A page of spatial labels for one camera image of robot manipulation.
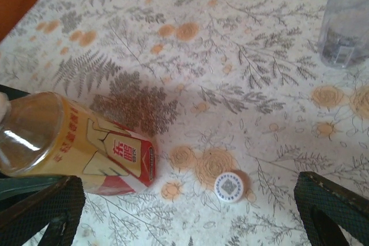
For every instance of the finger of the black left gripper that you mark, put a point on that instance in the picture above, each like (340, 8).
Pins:
(23, 187)
(10, 92)

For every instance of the orange drink bottle red label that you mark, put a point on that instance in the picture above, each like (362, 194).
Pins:
(72, 142)

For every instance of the white cap blue QR print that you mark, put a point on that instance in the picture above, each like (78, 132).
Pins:
(230, 187)

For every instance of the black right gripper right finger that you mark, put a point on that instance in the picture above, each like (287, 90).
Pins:
(340, 217)

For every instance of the clear bluish water bottle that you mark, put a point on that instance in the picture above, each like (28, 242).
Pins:
(346, 27)

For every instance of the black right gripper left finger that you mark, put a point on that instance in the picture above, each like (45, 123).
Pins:
(37, 220)

